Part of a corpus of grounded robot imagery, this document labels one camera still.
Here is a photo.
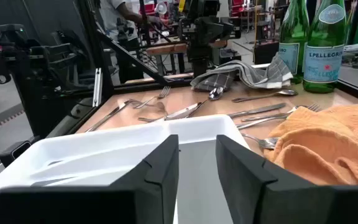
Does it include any black table-level camera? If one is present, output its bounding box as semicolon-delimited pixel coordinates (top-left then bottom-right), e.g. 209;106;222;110
0;136;40;168

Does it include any wooden workbench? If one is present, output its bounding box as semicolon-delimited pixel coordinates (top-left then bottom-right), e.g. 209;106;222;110
144;35;229;75

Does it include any black equipment case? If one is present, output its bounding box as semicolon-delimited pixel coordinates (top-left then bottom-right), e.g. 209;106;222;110
253;39;280;65

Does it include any silver aluminium bar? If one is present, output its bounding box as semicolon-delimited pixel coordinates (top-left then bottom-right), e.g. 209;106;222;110
92;67;103;108

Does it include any grey checked cloth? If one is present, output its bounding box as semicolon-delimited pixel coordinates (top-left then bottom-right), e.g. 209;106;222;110
190;52;294;92

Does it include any green glass water bottle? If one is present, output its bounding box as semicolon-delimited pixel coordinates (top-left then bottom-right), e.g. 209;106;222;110
277;0;310;85
302;0;347;94

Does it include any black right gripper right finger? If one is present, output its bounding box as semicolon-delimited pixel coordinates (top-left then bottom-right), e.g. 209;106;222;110
215;134;358;224

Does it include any orange terry cloth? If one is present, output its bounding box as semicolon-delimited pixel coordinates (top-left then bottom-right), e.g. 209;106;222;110
263;103;358;187

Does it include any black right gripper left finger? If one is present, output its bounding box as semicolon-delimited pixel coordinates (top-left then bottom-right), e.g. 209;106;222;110
0;134;180;224

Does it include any white plastic cutlery tray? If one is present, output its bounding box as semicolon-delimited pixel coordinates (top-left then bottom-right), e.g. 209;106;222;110
0;114;250;224

